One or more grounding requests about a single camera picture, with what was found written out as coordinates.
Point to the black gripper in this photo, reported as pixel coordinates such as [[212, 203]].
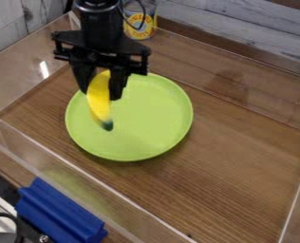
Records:
[[100, 45]]

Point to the yellow toy banana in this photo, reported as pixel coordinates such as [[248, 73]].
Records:
[[100, 101]]

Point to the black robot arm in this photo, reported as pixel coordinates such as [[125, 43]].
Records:
[[103, 4]]

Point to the green round plate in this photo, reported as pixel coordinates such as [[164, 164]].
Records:
[[152, 119]]

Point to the blue plastic block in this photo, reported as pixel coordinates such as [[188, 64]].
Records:
[[57, 215]]

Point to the clear acrylic enclosure wall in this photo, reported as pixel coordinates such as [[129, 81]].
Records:
[[224, 187]]

